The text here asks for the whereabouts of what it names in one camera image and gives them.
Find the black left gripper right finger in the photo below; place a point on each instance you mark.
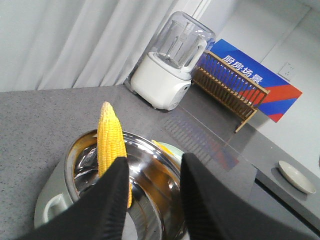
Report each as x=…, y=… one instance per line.
x=213, y=212

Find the green electric cooking pot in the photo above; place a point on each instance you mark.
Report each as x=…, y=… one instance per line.
x=156, y=211

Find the blue red sign board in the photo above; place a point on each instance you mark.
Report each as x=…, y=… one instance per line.
x=282, y=95

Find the light green plate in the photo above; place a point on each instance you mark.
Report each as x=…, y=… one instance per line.
x=176, y=151

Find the yellow corn cob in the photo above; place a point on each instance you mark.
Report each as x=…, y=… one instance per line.
x=161, y=146
x=110, y=139

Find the white rice cooker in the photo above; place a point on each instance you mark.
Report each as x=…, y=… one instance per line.
x=164, y=75

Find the white wall socket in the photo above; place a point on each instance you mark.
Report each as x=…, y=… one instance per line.
x=288, y=71

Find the wooden dish rack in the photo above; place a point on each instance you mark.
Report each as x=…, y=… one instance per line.
x=229, y=86

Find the grey curtain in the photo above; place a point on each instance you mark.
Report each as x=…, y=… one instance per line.
x=61, y=44

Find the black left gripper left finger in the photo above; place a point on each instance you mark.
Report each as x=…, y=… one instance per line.
x=98, y=215

